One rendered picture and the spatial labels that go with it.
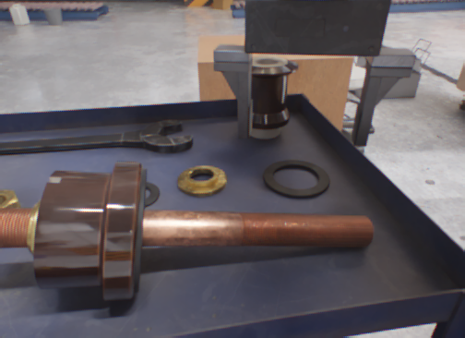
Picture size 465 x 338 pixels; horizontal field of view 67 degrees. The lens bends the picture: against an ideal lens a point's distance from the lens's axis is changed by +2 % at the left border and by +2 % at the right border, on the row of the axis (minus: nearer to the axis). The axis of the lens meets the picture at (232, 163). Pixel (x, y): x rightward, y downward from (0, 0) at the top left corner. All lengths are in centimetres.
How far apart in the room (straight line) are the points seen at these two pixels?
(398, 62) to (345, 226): 17
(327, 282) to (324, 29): 23
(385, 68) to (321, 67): 48
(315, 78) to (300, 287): 61
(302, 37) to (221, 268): 23
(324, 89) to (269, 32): 53
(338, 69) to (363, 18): 51
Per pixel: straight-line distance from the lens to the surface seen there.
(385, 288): 34
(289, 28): 36
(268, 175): 45
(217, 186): 42
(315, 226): 33
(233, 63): 38
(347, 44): 36
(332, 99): 89
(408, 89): 354
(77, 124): 64
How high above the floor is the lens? 112
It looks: 31 degrees down
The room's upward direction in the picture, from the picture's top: 1 degrees counter-clockwise
